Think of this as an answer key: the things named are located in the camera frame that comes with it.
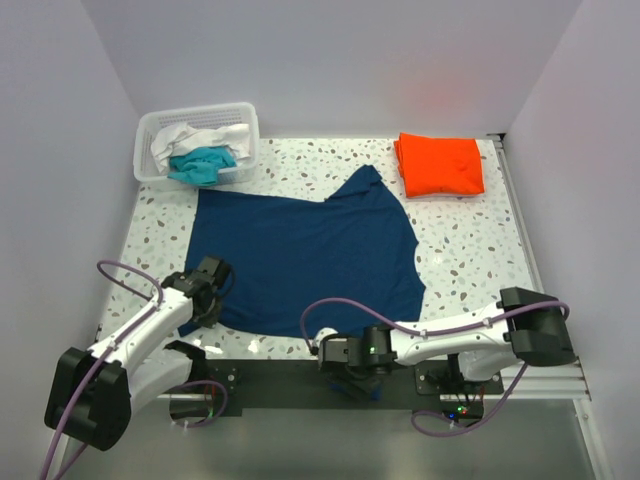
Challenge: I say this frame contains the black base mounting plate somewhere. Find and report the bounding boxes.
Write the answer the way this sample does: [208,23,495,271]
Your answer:
[168,357,503,426]

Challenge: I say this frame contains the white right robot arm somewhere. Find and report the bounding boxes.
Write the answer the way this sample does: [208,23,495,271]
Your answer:
[307,287,577,393]

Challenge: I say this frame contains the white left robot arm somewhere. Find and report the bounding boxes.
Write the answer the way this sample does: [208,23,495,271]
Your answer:
[44,256,235,451]

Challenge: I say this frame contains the orange folded t shirt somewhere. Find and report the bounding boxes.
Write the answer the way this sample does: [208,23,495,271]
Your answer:
[394,133,485,198]

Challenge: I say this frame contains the teal crumpled t shirt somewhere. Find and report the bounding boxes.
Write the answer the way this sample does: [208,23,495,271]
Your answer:
[168,147,237,187]

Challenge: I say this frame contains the white plastic basket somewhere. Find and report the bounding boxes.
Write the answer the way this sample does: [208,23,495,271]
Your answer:
[133,102,259,191]

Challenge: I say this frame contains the navy blue t shirt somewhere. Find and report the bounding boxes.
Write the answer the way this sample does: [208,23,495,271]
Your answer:
[185,165,425,338]

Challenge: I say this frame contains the right side aluminium rail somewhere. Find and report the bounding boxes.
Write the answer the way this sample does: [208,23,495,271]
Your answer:
[487,132,594,401]

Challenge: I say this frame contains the white crumpled t shirt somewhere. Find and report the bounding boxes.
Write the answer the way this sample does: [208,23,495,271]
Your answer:
[150,122,251,175]

